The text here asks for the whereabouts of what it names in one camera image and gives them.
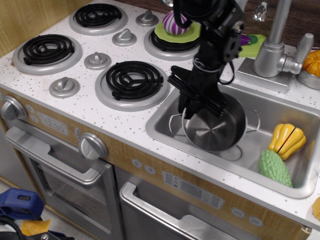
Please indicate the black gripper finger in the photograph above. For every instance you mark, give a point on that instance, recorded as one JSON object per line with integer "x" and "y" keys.
{"x": 183, "y": 102}
{"x": 193, "y": 107}

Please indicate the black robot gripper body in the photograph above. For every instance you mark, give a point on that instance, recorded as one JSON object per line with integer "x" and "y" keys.
{"x": 201, "y": 83}

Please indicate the stainless steel pot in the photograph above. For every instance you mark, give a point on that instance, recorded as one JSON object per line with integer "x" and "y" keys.
{"x": 212, "y": 133}

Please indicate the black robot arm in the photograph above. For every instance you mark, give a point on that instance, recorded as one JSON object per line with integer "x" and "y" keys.
{"x": 221, "y": 25}

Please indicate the grey toy sink basin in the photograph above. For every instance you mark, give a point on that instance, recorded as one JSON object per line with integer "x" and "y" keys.
{"x": 264, "y": 112}

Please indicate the back right stove burner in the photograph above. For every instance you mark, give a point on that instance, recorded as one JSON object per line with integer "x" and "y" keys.
{"x": 169, "y": 51}

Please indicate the stove burner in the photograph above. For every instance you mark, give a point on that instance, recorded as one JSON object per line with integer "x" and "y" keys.
{"x": 169, "y": 51}
{"x": 47, "y": 54}
{"x": 132, "y": 86}
{"x": 98, "y": 19}

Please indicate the green toy plate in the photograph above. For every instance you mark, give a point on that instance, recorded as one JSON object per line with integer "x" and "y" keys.
{"x": 192, "y": 34}

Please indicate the front right stove burner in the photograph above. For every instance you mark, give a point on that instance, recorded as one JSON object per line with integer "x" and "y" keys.
{"x": 132, "y": 86}

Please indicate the green toy cutting board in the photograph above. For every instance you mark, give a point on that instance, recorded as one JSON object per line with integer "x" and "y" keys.
{"x": 251, "y": 51}

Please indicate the purple toy eggplant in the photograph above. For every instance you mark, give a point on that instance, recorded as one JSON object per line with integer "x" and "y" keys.
{"x": 248, "y": 39}

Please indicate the purple white toy onion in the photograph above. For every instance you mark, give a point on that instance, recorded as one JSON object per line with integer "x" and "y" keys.
{"x": 170, "y": 25}

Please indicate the silver toy faucet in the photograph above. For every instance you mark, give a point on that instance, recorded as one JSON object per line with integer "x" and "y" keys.
{"x": 272, "y": 69}

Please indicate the silver stove knob top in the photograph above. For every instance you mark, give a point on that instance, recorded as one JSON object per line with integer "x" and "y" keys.
{"x": 147, "y": 19}

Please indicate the silver stove knob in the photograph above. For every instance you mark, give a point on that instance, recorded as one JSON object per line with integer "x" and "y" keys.
{"x": 64, "y": 87}
{"x": 147, "y": 19}
{"x": 97, "y": 61}
{"x": 124, "y": 38}

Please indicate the silver stove knob upper middle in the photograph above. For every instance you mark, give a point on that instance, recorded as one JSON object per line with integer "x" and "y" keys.
{"x": 124, "y": 38}

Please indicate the silver stove knob lower middle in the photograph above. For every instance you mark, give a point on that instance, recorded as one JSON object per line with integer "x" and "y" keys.
{"x": 97, "y": 61}

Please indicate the green toy bitter gourd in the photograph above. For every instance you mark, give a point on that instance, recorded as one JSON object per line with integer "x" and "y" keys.
{"x": 273, "y": 167}

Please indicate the yellow toy bell pepper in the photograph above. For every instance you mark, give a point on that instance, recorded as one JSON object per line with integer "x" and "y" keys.
{"x": 286, "y": 140}

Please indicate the silver oven dial right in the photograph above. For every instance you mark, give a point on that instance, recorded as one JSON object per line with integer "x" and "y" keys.
{"x": 91, "y": 147}

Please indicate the silver oven dial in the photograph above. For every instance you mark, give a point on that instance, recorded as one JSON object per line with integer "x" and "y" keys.
{"x": 91, "y": 147}
{"x": 12, "y": 109}

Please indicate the small metal bowl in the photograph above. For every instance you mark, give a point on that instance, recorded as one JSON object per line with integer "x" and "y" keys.
{"x": 308, "y": 79}

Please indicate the toy dishwasher door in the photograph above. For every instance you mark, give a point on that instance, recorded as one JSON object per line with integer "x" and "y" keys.
{"x": 162, "y": 203}

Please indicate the orange toy pumpkin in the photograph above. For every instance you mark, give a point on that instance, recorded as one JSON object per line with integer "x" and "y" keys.
{"x": 311, "y": 63}

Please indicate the silver stove knob bottom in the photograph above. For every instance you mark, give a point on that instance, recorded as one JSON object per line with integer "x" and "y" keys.
{"x": 64, "y": 87}

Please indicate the back left stove burner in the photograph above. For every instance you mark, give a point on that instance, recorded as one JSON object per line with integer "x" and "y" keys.
{"x": 98, "y": 19}

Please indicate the toy oven door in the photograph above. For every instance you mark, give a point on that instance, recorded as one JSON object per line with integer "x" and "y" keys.
{"x": 83, "y": 191}

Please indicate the front left stove burner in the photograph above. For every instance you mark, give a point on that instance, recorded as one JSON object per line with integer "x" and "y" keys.
{"x": 47, "y": 54}

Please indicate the yellow toy corn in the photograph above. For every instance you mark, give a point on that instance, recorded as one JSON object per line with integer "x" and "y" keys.
{"x": 316, "y": 208}

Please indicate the silver oven dial left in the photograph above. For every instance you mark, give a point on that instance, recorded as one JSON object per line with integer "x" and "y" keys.
{"x": 12, "y": 109}

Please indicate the blue clamp tool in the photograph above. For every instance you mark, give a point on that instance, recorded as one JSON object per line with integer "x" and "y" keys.
{"x": 20, "y": 204}

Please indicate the yellow cloth on floor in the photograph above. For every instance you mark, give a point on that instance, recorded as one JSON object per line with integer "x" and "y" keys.
{"x": 34, "y": 227}

